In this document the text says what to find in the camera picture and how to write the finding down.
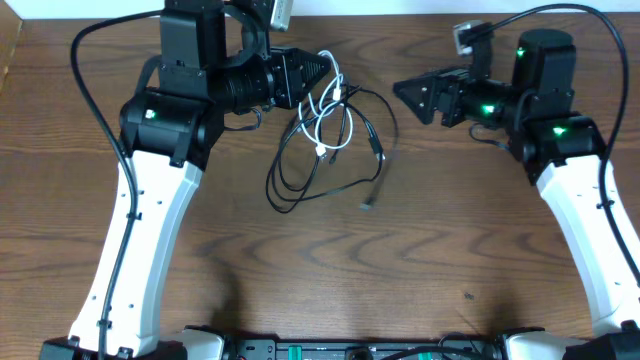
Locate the white usb cable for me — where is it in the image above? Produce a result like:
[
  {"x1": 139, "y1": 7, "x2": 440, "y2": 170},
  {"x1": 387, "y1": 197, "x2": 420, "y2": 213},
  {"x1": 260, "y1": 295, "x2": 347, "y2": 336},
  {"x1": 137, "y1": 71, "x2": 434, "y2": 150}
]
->
[{"x1": 298, "y1": 49, "x2": 355, "y2": 157}]

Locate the black usb cable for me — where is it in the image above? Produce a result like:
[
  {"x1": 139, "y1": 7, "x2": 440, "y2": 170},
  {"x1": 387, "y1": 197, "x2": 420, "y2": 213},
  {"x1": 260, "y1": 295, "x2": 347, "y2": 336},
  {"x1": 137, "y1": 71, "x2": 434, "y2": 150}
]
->
[{"x1": 265, "y1": 83, "x2": 400, "y2": 215}]

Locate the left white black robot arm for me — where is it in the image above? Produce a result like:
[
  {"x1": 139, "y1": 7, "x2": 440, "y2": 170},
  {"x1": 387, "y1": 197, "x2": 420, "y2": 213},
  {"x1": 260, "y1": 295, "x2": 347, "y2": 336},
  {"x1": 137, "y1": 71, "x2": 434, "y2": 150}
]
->
[{"x1": 40, "y1": 0, "x2": 330, "y2": 359}]

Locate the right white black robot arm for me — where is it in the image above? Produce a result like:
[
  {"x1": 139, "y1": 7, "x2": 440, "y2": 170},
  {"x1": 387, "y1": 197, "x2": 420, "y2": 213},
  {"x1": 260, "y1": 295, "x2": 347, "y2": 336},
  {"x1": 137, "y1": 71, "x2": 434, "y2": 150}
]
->
[{"x1": 393, "y1": 21, "x2": 639, "y2": 359}]

